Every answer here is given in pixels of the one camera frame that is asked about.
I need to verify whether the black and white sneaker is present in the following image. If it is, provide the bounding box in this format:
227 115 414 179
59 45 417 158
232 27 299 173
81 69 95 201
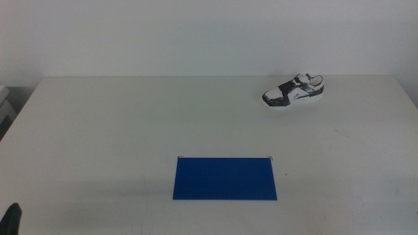
261 73 325 110

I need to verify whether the blue rectangular mat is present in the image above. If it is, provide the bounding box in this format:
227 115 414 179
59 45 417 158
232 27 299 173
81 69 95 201
172 157 278 201

